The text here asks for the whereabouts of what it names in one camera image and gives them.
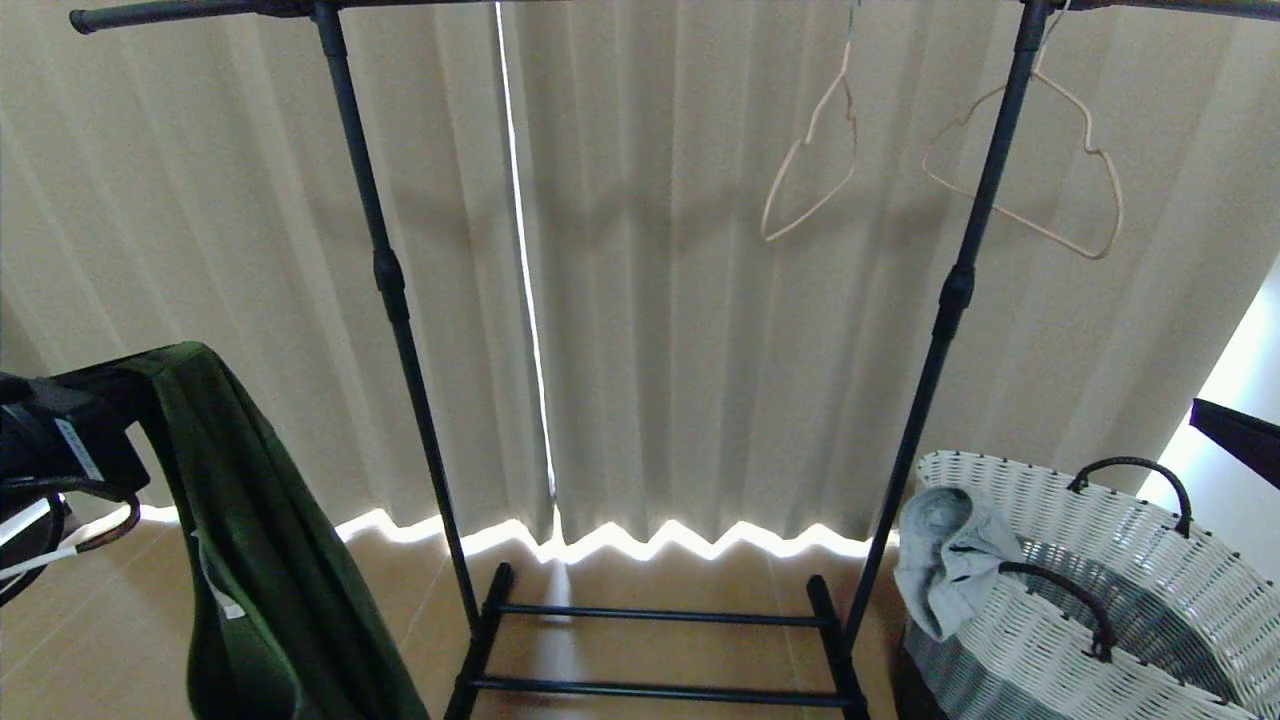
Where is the pale grey garment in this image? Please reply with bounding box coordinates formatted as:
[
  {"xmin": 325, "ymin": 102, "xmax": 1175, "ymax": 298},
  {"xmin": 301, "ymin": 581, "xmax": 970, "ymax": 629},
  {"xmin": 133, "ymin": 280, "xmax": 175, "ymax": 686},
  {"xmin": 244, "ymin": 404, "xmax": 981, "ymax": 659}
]
[{"xmin": 893, "ymin": 486, "xmax": 1027, "ymax": 644}]

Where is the black cable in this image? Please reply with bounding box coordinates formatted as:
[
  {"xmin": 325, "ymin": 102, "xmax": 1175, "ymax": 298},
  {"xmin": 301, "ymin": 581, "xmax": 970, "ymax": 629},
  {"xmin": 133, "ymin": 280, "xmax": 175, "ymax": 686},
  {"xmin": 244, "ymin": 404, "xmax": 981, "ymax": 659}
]
[{"xmin": 0, "ymin": 490, "xmax": 69, "ymax": 608}]

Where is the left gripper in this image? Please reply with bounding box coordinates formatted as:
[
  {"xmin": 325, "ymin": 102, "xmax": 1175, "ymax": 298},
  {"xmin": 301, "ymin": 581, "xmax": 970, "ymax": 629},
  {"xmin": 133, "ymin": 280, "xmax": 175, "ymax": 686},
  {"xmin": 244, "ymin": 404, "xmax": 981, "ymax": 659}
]
[{"xmin": 0, "ymin": 372, "xmax": 152, "ymax": 501}]

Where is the white laundry basket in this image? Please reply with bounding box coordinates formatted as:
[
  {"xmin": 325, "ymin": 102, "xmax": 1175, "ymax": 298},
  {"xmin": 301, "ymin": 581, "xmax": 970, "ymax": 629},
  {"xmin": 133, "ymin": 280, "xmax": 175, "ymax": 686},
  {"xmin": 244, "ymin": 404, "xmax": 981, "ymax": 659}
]
[{"xmin": 893, "ymin": 450, "xmax": 1280, "ymax": 720}]

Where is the beige curtain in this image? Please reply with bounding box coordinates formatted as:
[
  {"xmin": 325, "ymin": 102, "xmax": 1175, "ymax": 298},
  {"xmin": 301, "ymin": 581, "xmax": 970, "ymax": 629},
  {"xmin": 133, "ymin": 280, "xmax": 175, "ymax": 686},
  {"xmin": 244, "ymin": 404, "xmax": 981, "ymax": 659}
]
[{"xmin": 0, "ymin": 0, "xmax": 1280, "ymax": 563}]

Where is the pink clothes hanger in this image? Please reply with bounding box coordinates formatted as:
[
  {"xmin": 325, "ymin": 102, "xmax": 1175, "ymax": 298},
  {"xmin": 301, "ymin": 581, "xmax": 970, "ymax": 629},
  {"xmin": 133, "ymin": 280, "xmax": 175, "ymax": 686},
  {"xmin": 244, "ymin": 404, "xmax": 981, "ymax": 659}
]
[
  {"xmin": 760, "ymin": 0, "xmax": 860, "ymax": 244},
  {"xmin": 920, "ymin": 10, "xmax": 1127, "ymax": 262}
]

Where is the black clothes rack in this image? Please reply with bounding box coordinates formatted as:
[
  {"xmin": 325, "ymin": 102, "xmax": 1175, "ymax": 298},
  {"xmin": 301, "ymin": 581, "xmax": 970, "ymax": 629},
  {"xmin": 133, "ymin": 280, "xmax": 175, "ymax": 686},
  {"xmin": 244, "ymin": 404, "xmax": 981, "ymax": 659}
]
[{"xmin": 68, "ymin": 0, "xmax": 1280, "ymax": 720}]

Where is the green sleeveless shirt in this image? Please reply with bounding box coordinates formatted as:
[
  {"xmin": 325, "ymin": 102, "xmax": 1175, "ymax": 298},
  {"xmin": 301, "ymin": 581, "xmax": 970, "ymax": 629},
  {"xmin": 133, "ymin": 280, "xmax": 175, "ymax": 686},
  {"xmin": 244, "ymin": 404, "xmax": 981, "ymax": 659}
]
[{"xmin": 110, "ymin": 340, "xmax": 432, "ymax": 720}]

